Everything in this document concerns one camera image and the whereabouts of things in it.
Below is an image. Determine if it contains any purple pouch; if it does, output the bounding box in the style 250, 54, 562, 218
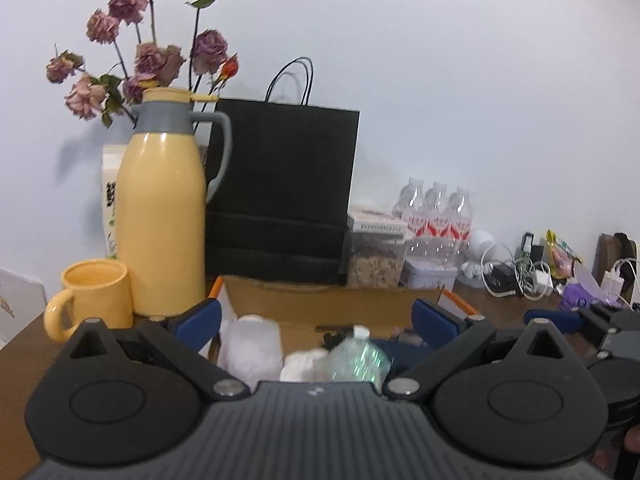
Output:
560, 280, 608, 311

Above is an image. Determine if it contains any yellow thermos jug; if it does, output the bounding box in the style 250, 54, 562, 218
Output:
116, 87, 233, 317

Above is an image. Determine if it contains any brown bag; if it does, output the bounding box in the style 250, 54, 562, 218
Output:
599, 232, 640, 286

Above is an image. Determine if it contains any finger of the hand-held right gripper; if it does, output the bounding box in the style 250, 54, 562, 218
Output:
524, 304, 628, 350

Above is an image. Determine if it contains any dried rose bouquet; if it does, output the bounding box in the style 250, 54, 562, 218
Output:
46, 0, 240, 128

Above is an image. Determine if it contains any clear plastic swab box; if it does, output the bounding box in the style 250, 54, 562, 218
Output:
220, 314, 283, 386

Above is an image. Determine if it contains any clear plastic bag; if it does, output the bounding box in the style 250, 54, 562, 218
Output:
325, 325, 391, 386

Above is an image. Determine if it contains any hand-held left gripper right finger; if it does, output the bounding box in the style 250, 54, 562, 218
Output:
382, 299, 568, 402

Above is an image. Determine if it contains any pale tin box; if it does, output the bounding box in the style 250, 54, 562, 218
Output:
401, 255, 458, 291

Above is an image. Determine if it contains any black paper bag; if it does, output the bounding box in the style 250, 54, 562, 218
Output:
205, 57, 361, 286

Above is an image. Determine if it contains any colourful snack packet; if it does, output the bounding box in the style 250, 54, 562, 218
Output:
546, 230, 583, 278

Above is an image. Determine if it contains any yellow mug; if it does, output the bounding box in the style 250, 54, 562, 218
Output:
43, 259, 134, 343

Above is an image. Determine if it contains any red cardboard box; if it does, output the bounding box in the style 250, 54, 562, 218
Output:
206, 275, 486, 386

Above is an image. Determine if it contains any clear snack jar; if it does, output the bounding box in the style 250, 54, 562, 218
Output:
346, 205, 408, 290

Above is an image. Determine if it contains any white charging cable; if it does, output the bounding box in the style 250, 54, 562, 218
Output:
602, 257, 640, 308

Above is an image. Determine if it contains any white charger plug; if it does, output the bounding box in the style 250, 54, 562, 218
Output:
532, 265, 553, 296

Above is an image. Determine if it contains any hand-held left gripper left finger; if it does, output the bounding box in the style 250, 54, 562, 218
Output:
67, 299, 251, 402

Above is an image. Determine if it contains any white round device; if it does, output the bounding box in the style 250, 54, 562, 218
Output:
462, 230, 497, 278

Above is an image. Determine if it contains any white flat panel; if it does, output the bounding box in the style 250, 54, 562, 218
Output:
0, 267, 48, 348

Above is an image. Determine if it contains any tangle of charger cables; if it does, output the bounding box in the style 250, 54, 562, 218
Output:
482, 232, 556, 301

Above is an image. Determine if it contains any white milk carton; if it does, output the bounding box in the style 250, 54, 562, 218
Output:
101, 144, 132, 261

